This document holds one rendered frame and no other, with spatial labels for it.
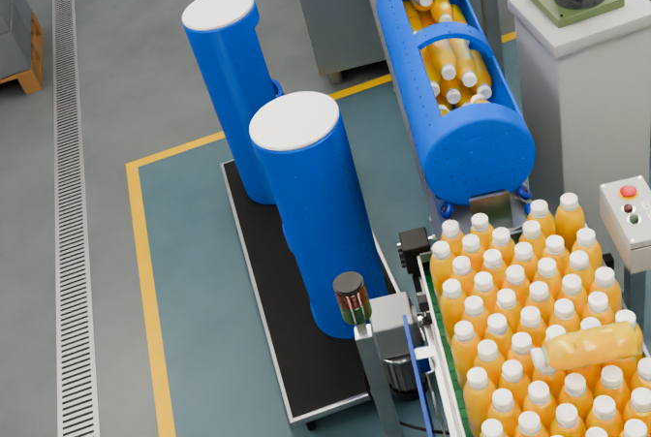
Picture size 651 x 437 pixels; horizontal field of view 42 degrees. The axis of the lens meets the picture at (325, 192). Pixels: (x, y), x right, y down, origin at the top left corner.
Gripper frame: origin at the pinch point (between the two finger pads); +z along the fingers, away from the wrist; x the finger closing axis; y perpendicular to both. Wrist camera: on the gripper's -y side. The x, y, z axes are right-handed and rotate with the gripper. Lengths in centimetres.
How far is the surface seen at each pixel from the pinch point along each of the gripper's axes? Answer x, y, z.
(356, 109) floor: 30, 127, 121
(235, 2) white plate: 63, 65, 18
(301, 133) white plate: 44, -25, 19
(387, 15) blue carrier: 11.8, 6.9, 5.4
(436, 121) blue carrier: 8, -56, 2
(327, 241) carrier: 46, -30, 58
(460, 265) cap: 12, -94, 14
